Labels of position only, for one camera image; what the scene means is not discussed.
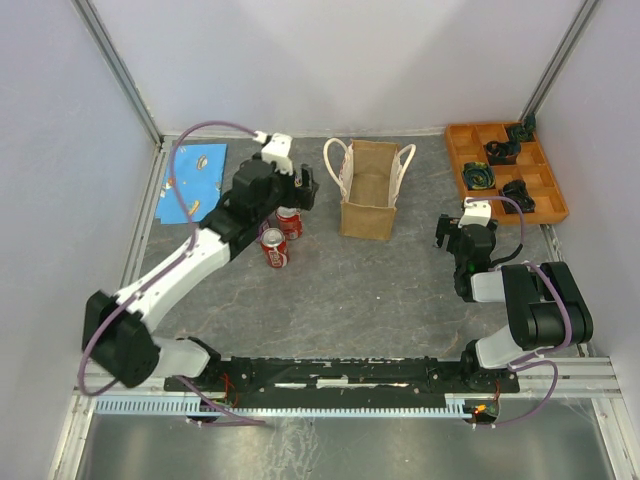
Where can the rolled black sock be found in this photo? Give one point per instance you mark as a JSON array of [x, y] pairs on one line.
[[516, 190]]

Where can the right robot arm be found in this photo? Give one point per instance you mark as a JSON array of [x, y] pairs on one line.
[[545, 309]]

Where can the rolled blue yellow sock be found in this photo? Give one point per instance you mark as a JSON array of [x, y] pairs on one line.
[[478, 176]]

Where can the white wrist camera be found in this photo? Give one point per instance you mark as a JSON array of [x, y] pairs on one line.
[[475, 212], [276, 148]]

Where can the red soda can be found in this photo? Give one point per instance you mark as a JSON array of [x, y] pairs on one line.
[[290, 223]]

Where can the orange wooden divider tray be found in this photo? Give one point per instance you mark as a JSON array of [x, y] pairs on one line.
[[466, 144]]

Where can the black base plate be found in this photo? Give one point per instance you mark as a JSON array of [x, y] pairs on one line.
[[277, 383]]

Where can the blue patterned cloth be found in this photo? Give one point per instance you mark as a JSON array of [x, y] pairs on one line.
[[199, 172]]

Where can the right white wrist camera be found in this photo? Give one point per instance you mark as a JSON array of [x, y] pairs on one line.
[[475, 212]]

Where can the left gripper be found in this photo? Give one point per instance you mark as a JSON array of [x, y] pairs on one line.
[[300, 197]]

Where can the rolled dark sock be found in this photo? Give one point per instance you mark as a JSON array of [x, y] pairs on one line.
[[502, 153], [523, 131]]

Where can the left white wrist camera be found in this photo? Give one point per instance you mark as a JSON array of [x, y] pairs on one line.
[[276, 148]]

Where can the silver top soda can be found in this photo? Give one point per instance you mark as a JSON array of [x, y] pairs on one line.
[[275, 249]]

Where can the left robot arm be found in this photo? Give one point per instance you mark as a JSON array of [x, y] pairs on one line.
[[118, 328]]

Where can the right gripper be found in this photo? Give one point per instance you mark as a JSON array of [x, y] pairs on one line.
[[443, 228]]

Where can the aluminium frame rail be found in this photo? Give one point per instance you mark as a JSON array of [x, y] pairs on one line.
[[580, 376]]

